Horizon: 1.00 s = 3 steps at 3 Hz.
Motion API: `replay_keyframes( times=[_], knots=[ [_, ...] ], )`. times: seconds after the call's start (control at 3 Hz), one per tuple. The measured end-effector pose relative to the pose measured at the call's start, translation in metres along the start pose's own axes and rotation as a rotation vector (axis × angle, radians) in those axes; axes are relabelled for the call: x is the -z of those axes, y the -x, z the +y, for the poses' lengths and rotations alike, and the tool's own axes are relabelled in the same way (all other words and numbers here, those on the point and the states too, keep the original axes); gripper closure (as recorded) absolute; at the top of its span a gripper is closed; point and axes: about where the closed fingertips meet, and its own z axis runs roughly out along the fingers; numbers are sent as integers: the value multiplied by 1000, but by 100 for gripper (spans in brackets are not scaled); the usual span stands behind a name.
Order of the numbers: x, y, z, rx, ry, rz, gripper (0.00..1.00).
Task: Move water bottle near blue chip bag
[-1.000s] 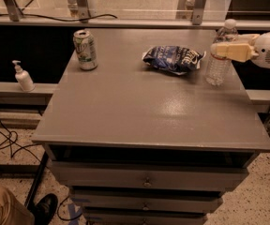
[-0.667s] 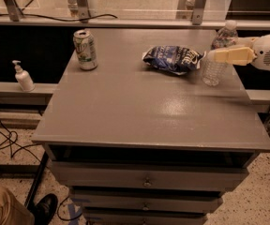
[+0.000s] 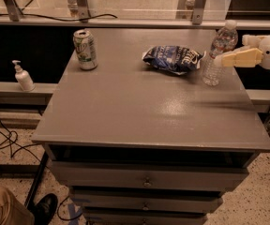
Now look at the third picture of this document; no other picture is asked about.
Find grey drawer cabinet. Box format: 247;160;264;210
31;27;270;225

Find bottom grey drawer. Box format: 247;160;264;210
83;209;207;225

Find blue chip bag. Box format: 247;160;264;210
142;45;206;76

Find clear plastic water bottle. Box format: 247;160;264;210
202;20;238;86

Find tan trouser leg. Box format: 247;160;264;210
0;186;35;225

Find black leather shoe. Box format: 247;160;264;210
32;193;58;225

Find green white soda can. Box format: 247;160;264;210
73;29;98;70

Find top grey drawer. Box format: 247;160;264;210
50;161;248;191

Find grey drawer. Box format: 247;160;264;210
50;161;248;191
83;209;207;225
70;188;223;214

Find black floor cables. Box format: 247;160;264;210
0;103;44;162

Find grey metal rail frame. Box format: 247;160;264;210
0;0;270;30

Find white pump dispenser bottle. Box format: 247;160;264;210
12;60;35;92

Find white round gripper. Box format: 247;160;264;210
214;35;270;70

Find black cable on rail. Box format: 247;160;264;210
0;12;118;23

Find grey side shelf ledge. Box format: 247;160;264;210
0;82;57;105

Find middle grey drawer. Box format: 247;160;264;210
70;188;223;214

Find black metal stand leg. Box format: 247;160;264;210
24;153;49;208

